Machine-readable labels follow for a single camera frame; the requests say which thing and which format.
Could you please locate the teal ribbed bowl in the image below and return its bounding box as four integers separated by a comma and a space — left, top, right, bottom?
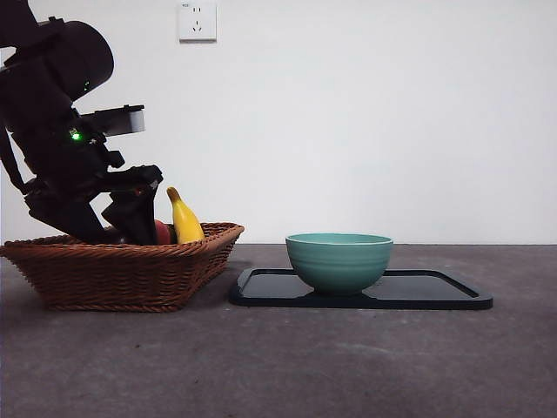
285, 233, 394, 297

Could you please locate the red orange peach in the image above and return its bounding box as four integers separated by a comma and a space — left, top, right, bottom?
153, 219, 172, 246

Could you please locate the yellow banana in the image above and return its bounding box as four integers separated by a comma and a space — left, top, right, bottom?
166, 186, 205, 245

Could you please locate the brown wicker basket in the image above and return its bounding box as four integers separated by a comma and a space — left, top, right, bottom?
0, 222, 245, 314

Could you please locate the black rectangular tray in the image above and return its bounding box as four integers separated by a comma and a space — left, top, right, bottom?
229, 267, 494, 311

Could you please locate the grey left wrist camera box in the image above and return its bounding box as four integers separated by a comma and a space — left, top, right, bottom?
81, 104, 146, 137

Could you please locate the white wall socket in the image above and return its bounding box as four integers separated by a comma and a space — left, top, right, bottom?
178, 2, 218, 44

